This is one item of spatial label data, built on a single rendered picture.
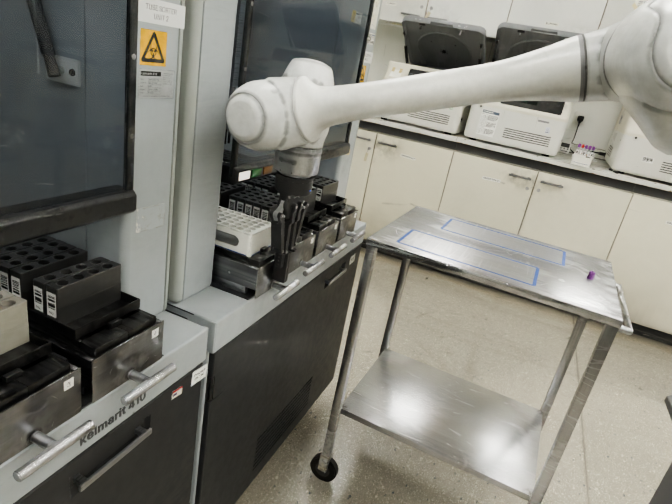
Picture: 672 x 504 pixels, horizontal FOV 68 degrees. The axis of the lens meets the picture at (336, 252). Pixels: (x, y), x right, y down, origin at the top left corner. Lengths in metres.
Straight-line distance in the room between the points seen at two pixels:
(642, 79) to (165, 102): 0.64
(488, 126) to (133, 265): 2.62
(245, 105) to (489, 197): 2.59
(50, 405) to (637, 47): 0.80
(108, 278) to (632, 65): 0.74
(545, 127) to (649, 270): 1.01
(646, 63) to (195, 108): 0.64
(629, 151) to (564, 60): 2.37
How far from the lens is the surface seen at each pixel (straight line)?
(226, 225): 1.06
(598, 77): 0.86
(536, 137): 3.19
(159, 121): 0.83
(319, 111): 0.78
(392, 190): 3.35
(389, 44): 3.99
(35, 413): 0.71
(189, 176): 0.91
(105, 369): 0.76
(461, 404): 1.70
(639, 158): 3.22
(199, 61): 0.89
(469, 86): 0.85
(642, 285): 3.39
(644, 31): 0.68
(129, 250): 0.85
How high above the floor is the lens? 1.23
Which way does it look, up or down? 21 degrees down
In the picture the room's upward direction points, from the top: 11 degrees clockwise
